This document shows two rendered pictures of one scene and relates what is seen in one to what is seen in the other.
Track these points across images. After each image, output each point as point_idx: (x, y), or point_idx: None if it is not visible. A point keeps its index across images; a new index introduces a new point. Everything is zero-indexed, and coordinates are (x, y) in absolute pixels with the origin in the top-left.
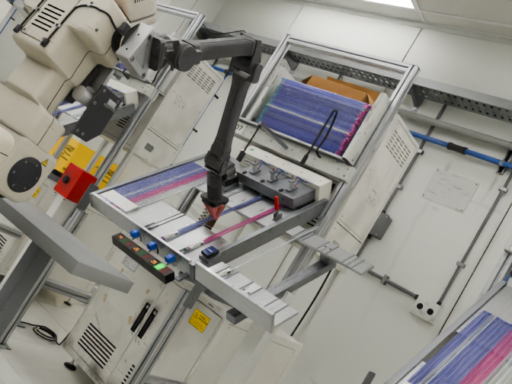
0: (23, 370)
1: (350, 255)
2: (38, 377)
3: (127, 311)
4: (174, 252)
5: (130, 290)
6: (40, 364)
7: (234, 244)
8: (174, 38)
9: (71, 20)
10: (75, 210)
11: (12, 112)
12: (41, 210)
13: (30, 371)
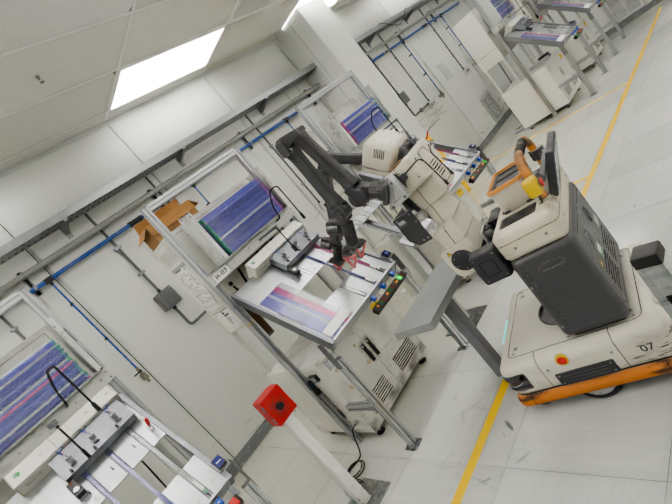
0: (426, 414)
1: (368, 206)
2: (422, 409)
3: (363, 364)
4: (388, 271)
5: (351, 361)
6: (404, 426)
7: (367, 252)
8: None
9: (438, 157)
10: (339, 362)
11: (465, 216)
12: (399, 326)
13: (421, 415)
